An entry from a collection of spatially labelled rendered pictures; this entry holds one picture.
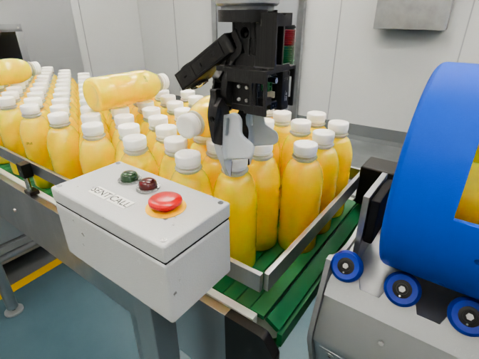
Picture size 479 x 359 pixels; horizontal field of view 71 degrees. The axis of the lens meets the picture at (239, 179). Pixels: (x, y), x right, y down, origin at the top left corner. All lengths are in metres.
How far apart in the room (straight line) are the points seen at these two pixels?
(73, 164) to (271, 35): 0.54
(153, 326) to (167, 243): 0.21
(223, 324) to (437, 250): 0.31
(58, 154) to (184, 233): 0.51
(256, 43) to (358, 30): 3.54
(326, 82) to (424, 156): 3.71
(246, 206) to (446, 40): 3.44
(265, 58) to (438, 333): 0.40
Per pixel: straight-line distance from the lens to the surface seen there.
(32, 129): 0.90
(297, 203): 0.56
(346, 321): 0.55
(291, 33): 0.95
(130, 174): 0.43
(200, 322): 0.58
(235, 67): 0.43
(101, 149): 0.68
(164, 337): 0.54
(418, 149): 0.39
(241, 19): 0.41
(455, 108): 0.41
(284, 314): 0.53
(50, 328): 1.88
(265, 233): 0.60
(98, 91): 0.75
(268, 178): 0.54
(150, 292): 0.38
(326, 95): 4.10
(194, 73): 0.48
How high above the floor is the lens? 1.29
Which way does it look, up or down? 27 degrees down
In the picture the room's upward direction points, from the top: straight up
